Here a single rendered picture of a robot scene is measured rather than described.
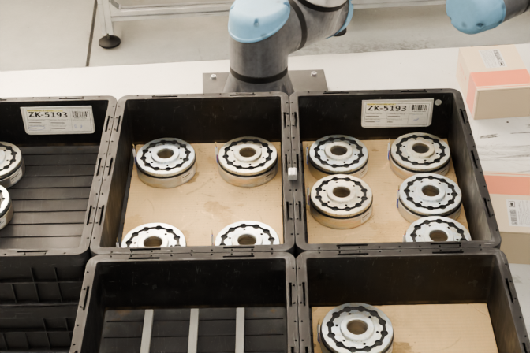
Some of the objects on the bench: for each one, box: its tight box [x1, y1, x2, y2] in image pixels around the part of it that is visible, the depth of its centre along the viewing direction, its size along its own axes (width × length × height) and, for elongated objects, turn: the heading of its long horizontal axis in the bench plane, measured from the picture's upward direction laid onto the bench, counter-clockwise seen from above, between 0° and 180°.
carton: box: [456, 44, 530, 120], centre depth 208 cm, size 16×12×8 cm
